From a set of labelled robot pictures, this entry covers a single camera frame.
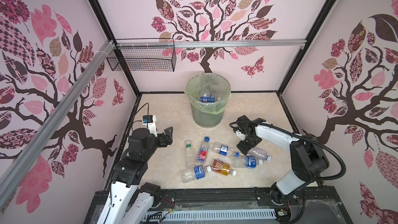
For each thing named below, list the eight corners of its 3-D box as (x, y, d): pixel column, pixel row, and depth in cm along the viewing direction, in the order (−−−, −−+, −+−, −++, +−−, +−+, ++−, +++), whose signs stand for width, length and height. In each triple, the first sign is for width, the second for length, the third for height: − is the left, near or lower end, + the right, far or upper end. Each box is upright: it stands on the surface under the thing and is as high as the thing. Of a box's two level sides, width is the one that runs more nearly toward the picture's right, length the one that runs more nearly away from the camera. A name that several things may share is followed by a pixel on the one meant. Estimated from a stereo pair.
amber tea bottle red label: (210, 171, 84) (211, 167, 80) (213, 162, 87) (214, 159, 83) (234, 180, 81) (235, 177, 77) (236, 171, 84) (237, 168, 80)
